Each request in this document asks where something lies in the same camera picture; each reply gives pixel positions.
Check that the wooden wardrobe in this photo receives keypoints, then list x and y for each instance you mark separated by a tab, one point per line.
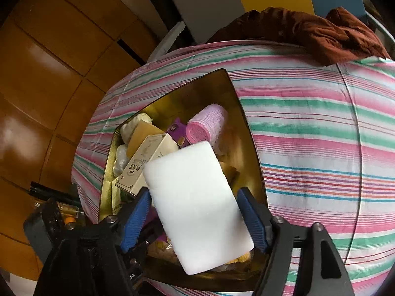
46	83

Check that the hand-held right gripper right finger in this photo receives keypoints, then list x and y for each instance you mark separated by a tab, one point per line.
251	219

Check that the white sponge block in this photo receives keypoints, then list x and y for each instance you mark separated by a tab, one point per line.
197	209

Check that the cream cardboard box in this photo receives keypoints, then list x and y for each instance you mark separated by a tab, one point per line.
145	163

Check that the yellow fuzzy cloth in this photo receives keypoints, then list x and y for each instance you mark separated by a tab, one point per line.
242	257

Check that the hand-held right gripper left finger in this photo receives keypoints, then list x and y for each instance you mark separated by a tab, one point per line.
135	222

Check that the grey yellow blue chair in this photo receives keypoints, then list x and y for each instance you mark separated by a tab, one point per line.
203	3

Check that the black upright board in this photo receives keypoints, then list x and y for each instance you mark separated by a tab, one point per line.
160	3

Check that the yellow sponge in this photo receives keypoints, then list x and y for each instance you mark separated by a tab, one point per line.
140	135

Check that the brown crumpled cloth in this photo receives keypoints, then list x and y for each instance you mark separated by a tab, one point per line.
324	37

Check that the purple snack packet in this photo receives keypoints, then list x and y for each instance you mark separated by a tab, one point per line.
177	132

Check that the pink hair roller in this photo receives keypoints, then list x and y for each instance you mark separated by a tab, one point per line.
205	126

